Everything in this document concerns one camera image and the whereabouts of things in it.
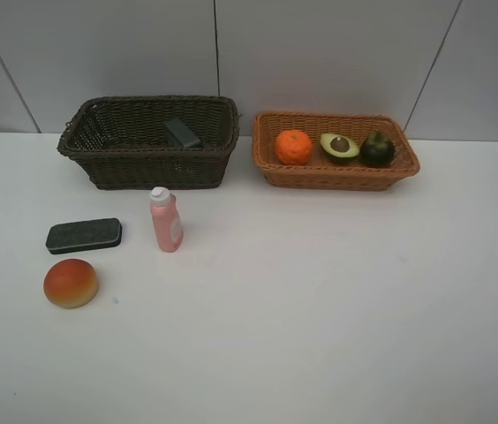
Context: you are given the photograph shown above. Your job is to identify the orange mandarin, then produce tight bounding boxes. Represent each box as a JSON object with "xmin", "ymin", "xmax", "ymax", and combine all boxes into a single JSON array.
[{"xmin": 275, "ymin": 130, "xmax": 313, "ymax": 166}]

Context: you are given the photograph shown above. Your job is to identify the orange wicker basket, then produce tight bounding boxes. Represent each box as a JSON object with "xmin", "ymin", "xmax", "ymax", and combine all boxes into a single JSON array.
[{"xmin": 252, "ymin": 111, "xmax": 420, "ymax": 191}]

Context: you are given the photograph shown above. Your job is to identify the dark square bottle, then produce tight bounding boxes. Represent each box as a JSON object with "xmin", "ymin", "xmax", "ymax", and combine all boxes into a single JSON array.
[{"xmin": 163, "ymin": 118, "xmax": 202, "ymax": 148}]

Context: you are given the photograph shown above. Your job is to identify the black whiteboard eraser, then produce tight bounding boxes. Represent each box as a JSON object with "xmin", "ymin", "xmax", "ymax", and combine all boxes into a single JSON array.
[{"xmin": 45, "ymin": 218, "xmax": 123, "ymax": 254}]

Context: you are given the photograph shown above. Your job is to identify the pink squeeze bottle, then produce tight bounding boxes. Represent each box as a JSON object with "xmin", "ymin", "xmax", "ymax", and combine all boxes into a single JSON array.
[{"xmin": 149, "ymin": 186, "xmax": 184, "ymax": 253}]

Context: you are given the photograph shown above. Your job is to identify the dark brown wicker basket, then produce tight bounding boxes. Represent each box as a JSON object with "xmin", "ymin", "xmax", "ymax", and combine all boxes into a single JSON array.
[{"xmin": 57, "ymin": 95, "xmax": 239, "ymax": 190}]

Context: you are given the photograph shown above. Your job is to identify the dark mangosteen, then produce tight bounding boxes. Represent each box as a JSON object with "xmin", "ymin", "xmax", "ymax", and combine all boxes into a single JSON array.
[{"xmin": 359, "ymin": 131, "xmax": 396, "ymax": 168}]

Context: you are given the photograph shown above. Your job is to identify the half avocado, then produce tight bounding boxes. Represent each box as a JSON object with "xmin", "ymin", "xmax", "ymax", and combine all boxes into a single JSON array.
[{"xmin": 320, "ymin": 133, "xmax": 359, "ymax": 164}]

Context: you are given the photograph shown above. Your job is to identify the round bread bun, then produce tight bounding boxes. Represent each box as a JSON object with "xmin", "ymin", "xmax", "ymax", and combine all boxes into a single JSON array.
[{"xmin": 43, "ymin": 259, "xmax": 100, "ymax": 309}]

